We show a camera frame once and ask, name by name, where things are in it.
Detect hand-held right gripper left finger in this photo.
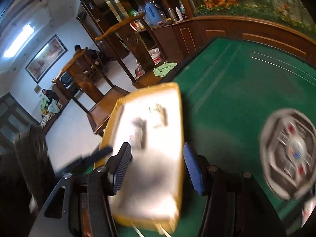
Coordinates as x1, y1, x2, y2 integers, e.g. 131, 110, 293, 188
28, 143, 132, 237

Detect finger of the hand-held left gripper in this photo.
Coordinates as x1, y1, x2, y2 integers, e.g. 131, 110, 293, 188
57, 146, 113, 176

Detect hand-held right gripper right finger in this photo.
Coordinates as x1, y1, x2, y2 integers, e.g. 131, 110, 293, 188
184, 143, 288, 237

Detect yellow box with white lining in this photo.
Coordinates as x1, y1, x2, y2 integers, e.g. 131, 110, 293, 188
95, 81, 185, 235

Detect white crumpled plastic bag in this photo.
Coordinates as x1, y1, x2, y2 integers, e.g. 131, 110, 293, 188
130, 117, 148, 150

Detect dark glass-door cabinet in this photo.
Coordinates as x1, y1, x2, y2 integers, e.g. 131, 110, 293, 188
0, 92, 34, 153

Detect pale green cloth pile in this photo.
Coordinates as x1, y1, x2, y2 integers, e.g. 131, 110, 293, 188
40, 97, 60, 115

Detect white item with green label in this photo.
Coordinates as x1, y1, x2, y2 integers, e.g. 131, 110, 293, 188
149, 103, 169, 129

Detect wooden chair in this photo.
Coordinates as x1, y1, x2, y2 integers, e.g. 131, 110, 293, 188
51, 48, 132, 136
95, 12, 178, 89

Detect round table control panel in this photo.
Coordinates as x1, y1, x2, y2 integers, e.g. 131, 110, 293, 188
260, 108, 316, 201

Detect framed painting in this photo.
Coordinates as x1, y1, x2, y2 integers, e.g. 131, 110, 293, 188
25, 34, 69, 84

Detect white bucket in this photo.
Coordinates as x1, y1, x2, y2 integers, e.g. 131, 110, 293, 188
149, 49, 164, 66

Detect ceiling light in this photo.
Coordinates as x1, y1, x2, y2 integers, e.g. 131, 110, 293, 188
3, 24, 34, 57

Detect wooden counter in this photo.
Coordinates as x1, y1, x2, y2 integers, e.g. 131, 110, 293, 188
150, 16, 316, 63

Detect blue thermos jug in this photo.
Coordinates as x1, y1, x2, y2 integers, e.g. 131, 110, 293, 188
144, 2, 162, 26

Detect flower wall mural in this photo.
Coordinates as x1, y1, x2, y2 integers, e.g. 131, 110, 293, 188
181, 0, 316, 40

